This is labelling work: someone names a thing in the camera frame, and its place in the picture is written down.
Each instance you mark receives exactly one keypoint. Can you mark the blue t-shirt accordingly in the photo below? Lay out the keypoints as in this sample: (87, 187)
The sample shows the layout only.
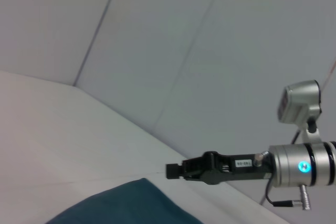
(131, 203)

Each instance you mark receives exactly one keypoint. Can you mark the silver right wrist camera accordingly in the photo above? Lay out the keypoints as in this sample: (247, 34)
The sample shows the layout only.
(302, 103)

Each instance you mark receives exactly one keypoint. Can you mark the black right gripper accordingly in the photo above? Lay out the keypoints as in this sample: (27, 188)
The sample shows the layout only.
(236, 167)

